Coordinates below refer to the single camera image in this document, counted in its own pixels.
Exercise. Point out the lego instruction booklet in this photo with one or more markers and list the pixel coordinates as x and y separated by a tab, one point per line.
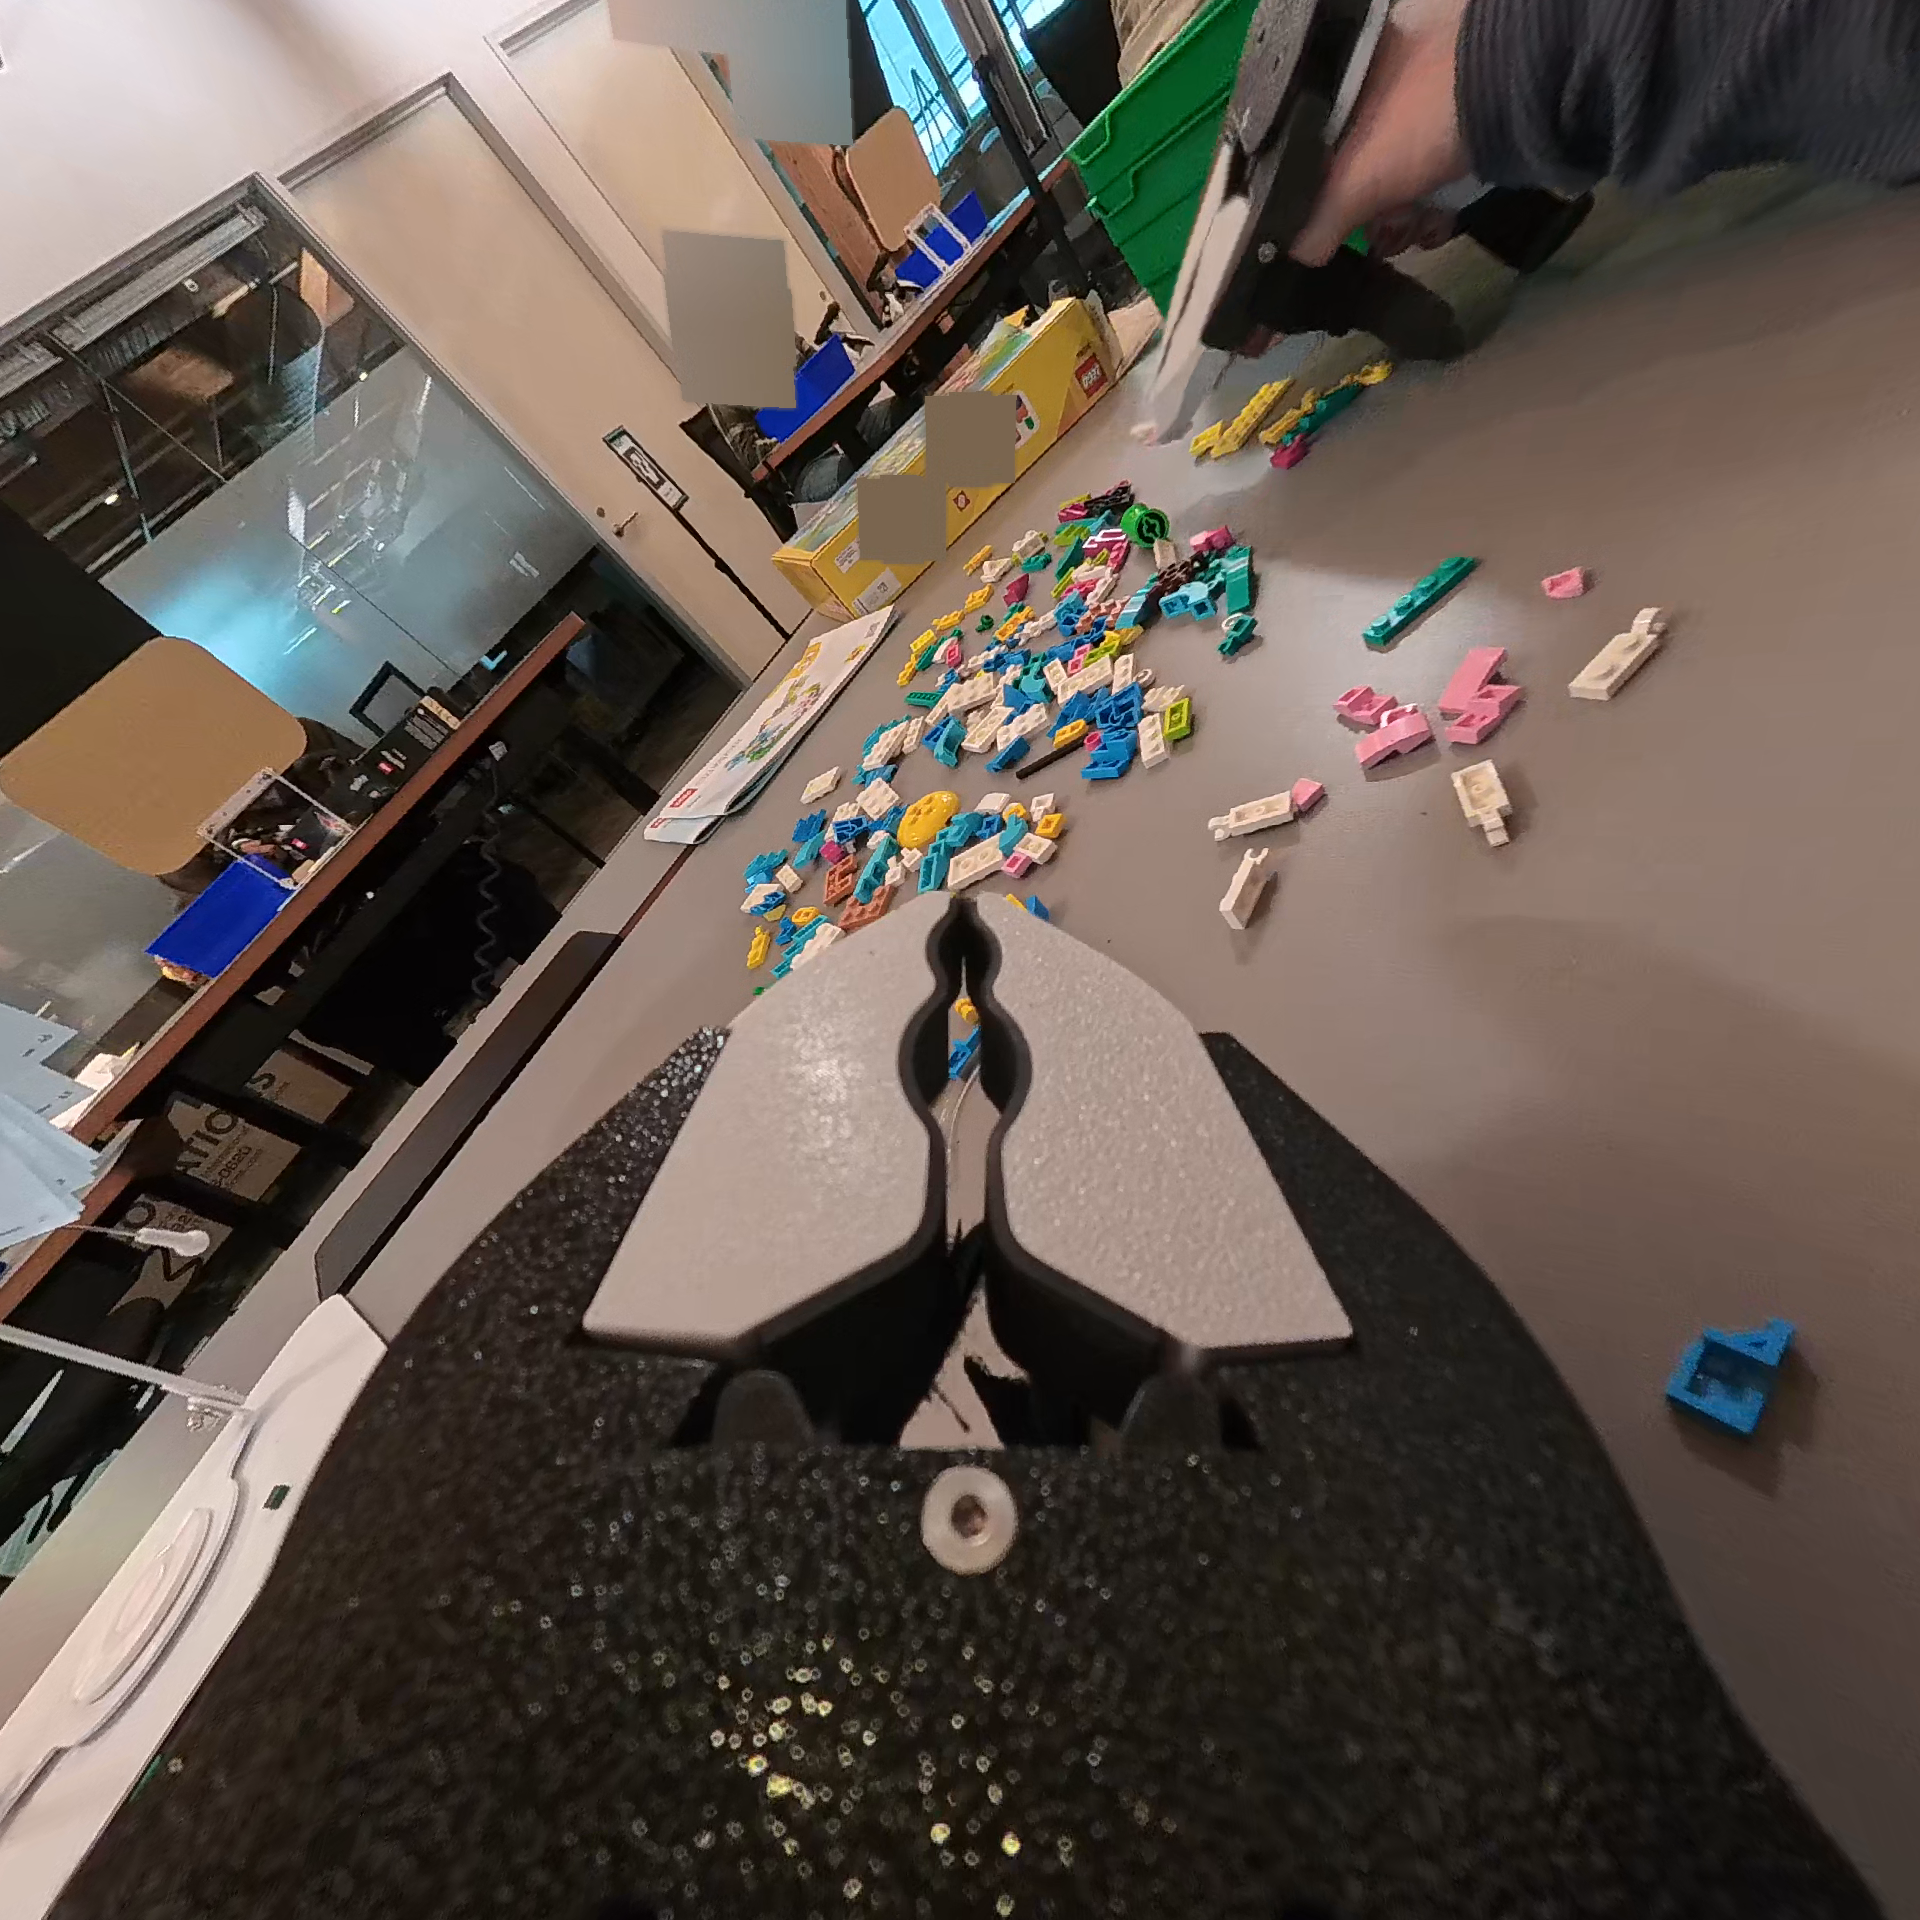
780	720

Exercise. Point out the small pink lego brick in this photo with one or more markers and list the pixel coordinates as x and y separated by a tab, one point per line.
1360	704

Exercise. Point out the white device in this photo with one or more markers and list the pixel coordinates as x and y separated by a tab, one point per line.
150	1575

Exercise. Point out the tiny pink lego slope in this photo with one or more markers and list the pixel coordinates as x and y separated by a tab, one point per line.
1565	583

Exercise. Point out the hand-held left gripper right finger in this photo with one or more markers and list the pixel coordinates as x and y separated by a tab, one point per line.
1156	1187

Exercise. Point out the green plastic crate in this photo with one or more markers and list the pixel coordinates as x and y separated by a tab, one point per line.
1171	165

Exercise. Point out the person's right hand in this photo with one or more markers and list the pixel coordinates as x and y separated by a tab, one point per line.
1412	137

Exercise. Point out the long wooden desk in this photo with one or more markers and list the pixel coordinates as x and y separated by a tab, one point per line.
375	809

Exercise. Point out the white narrow lego clip plate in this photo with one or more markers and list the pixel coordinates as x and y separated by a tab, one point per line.
1258	814

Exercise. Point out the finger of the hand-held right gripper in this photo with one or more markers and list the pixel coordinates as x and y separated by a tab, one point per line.
1208	317

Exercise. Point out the white square lego clip plate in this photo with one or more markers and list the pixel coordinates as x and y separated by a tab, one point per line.
1482	792

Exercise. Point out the pink curved lego brick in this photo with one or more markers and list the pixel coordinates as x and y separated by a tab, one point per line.
1394	738

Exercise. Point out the person's right forearm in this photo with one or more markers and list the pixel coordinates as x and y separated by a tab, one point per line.
1697	76

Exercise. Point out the white lego hinge plate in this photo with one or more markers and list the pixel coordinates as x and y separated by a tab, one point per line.
1614	660

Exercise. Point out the large pile of lego pieces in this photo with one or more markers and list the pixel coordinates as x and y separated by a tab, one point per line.
1035	675

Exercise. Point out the stack of pale papers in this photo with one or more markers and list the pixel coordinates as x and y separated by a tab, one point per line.
38	1140

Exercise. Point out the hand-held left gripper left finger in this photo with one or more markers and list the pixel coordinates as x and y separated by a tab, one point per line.
780	1170

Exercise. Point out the pink lego wedge plate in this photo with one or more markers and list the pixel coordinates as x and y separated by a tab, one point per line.
1478	692

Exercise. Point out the white lego bar holder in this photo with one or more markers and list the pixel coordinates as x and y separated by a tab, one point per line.
1243	888

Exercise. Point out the blue lego wedge piece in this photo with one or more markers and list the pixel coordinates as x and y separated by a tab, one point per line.
1724	1380

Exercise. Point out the long teal lego plate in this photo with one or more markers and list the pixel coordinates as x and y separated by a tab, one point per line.
1419	603

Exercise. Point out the blue storage bin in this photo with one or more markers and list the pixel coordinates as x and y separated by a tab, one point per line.
946	240
217	924
818	382

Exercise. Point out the yellow lego box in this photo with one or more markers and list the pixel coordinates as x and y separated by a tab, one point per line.
1035	392

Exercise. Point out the wooden workbench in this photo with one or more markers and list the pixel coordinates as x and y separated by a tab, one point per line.
931	308

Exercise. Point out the small cluster of lego bricks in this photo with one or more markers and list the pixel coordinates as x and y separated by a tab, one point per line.
1261	413

